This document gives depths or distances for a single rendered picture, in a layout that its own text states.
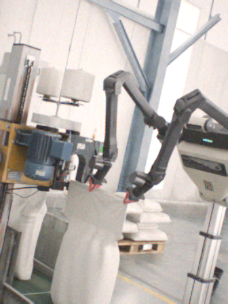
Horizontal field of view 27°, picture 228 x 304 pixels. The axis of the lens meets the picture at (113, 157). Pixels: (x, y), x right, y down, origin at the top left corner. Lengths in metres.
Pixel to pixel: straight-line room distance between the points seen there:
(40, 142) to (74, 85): 0.35
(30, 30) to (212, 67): 4.46
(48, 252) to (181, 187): 6.97
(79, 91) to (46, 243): 1.35
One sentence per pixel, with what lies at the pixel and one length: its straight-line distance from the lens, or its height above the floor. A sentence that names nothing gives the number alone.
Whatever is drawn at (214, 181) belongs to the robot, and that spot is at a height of 1.25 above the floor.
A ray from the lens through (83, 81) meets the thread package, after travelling 2.54.
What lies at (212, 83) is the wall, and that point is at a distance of 10.48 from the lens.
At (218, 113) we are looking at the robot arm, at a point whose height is 1.58.
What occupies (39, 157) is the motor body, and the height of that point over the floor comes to 1.20.
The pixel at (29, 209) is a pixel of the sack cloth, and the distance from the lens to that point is 3.03.
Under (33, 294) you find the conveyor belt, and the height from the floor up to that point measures 0.38.
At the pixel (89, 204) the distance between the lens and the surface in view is 2.68.
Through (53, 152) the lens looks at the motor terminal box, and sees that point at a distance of 2.43.
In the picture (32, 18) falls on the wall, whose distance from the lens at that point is 7.39.
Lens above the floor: 1.40
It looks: 3 degrees down
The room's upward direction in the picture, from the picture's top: 12 degrees clockwise
